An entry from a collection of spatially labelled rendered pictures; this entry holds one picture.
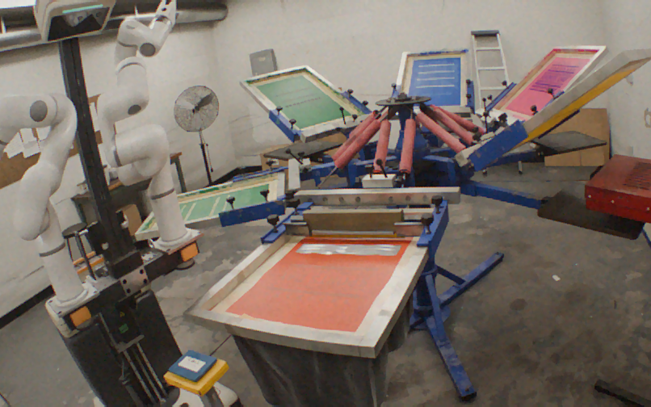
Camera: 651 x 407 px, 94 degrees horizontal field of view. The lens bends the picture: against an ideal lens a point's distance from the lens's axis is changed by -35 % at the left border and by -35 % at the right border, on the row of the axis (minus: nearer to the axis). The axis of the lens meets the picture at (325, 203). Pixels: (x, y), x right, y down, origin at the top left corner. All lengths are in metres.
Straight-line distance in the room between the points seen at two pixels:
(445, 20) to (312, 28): 1.88
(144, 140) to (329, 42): 5.04
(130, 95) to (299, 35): 5.20
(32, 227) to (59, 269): 0.17
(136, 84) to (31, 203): 0.40
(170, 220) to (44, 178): 0.50
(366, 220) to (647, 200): 1.02
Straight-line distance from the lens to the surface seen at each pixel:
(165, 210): 1.33
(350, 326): 1.08
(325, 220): 1.53
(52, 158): 1.11
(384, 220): 1.45
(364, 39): 5.72
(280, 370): 1.31
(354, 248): 1.45
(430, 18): 5.48
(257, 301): 1.27
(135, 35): 1.19
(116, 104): 1.02
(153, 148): 1.02
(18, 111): 1.07
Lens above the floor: 1.58
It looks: 19 degrees down
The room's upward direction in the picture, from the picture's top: 11 degrees counter-clockwise
